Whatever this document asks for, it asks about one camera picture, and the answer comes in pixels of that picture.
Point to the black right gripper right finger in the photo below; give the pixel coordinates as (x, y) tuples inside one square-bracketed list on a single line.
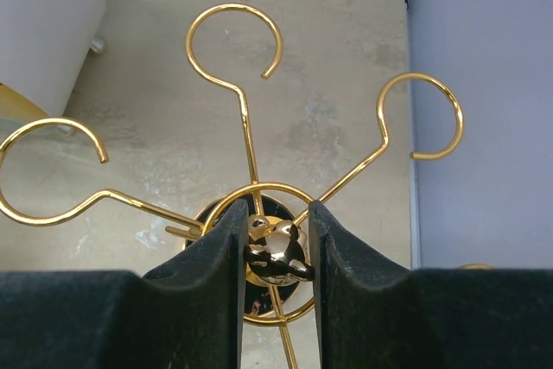
[(373, 313)]

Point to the white round drawer cabinet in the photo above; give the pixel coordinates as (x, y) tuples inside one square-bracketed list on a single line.
[(44, 44)]

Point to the gold wine glass rack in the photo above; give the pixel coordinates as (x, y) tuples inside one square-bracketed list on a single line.
[(198, 229)]

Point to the yellow plastic goblet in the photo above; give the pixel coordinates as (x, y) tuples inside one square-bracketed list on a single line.
[(14, 106)]

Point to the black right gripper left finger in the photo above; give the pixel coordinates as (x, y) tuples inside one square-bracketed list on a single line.
[(185, 313)]

